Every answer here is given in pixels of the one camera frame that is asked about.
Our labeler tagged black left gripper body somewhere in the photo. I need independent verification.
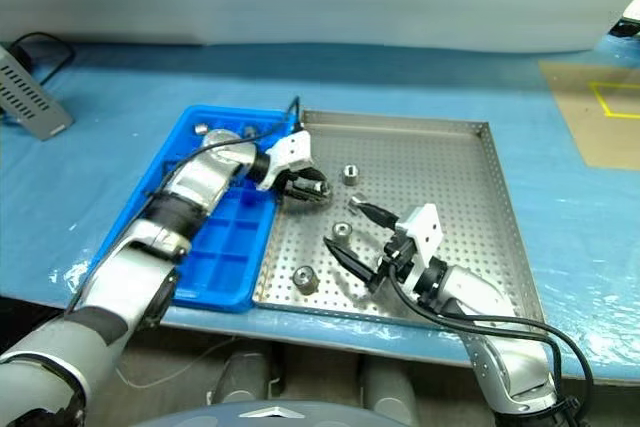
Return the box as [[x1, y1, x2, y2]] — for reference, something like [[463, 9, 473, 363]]
[[285, 170, 321, 206]]

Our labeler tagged grey robot torso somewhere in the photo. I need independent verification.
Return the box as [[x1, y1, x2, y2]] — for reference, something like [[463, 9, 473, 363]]
[[132, 399, 404, 427]]

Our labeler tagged metal bearing ring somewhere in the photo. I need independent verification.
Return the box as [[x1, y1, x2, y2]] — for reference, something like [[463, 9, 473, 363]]
[[292, 266, 320, 295]]

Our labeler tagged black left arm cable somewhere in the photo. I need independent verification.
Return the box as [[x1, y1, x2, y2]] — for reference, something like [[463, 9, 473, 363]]
[[144, 95, 304, 203]]

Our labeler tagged brown cardboard sheet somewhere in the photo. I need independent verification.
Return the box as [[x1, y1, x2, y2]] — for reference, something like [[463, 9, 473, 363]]
[[538, 60, 640, 171]]

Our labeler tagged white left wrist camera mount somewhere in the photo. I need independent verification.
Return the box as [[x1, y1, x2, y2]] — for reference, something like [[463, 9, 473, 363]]
[[257, 130, 315, 192]]

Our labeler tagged yellow tape outline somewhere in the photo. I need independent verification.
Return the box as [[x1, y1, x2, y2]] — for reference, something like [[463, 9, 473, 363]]
[[589, 80, 640, 120]]

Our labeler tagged grey rounded shape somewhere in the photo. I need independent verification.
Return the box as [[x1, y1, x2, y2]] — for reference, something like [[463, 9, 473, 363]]
[[358, 352, 420, 426], [212, 350, 275, 418]]

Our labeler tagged black power supply cable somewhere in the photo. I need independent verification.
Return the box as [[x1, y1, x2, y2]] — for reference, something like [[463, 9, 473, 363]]
[[9, 32, 76, 93]]

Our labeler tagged perforated steel tray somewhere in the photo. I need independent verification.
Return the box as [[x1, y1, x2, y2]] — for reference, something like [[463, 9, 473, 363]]
[[252, 108, 549, 331]]

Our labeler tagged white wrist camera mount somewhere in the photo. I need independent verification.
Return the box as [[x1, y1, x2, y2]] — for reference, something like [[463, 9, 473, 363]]
[[257, 130, 315, 192], [394, 202, 445, 298]]

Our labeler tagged white and black device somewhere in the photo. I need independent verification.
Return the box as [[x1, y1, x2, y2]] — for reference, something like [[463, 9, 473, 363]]
[[607, 0, 640, 39]]

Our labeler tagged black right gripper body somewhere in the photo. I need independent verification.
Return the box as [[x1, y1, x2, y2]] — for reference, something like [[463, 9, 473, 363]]
[[369, 229, 419, 293]]

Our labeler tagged blue plastic compartment tray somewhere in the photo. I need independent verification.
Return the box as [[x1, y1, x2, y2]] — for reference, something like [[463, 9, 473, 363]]
[[89, 105, 301, 313]]

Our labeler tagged thin white wire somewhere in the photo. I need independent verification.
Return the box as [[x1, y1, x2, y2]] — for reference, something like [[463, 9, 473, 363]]
[[113, 335, 239, 391]]

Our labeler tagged grey perforated power supply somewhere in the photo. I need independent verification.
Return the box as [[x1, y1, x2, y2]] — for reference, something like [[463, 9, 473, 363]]
[[0, 44, 75, 142]]

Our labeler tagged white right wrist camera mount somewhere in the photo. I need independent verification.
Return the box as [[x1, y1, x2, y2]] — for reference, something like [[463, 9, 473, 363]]
[[394, 202, 445, 298]]

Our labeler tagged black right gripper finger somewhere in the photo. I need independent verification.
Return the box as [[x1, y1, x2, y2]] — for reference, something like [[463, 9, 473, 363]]
[[323, 237, 377, 284], [363, 201, 401, 233]]

